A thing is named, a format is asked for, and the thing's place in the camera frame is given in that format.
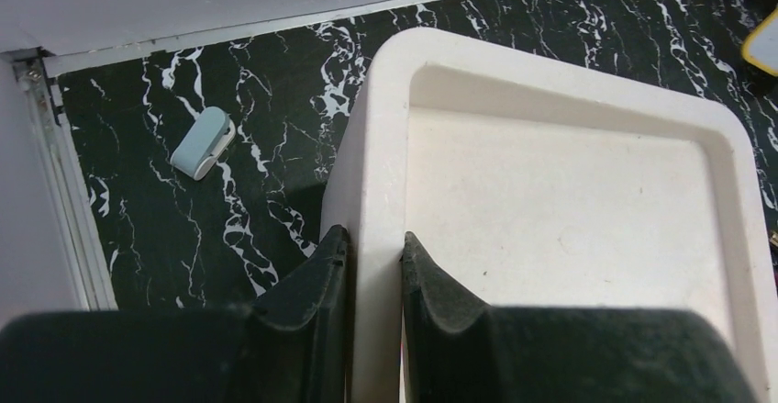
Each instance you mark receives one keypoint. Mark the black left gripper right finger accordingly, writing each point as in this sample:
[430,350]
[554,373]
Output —
[459,348]

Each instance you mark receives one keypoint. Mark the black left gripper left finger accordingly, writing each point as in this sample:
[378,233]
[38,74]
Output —
[286,346]

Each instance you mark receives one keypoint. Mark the white drawer organizer box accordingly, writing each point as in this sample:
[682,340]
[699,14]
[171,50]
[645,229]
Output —
[536,182]

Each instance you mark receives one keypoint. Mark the light blue white clip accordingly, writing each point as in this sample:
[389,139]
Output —
[203,144]

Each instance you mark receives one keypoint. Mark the yellow framed whiteboard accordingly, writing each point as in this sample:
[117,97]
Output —
[760,47]

